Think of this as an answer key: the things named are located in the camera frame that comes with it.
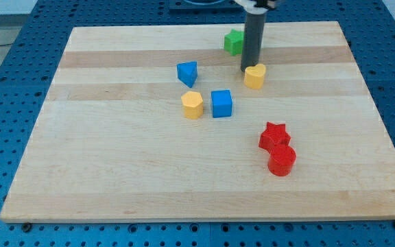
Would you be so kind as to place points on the yellow heart block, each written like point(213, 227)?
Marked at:
point(254, 76)

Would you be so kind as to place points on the blue triangle block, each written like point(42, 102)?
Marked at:
point(187, 72)

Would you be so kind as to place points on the red star block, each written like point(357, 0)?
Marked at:
point(274, 134)

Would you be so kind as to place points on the yellow hexagon block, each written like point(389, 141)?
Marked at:
point(192, 103)

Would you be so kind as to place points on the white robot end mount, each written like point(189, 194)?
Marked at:
point(258, 6)

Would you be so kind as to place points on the wooden board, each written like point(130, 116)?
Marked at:
point(111, 142)

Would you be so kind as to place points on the blue cube block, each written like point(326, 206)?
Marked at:
point(221, 102)

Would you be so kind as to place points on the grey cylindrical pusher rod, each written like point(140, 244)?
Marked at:
point(252, 40)

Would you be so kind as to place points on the green star block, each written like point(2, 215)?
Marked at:
point(233, 42)

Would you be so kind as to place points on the red cylinder block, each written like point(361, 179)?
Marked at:
point(282, 159)

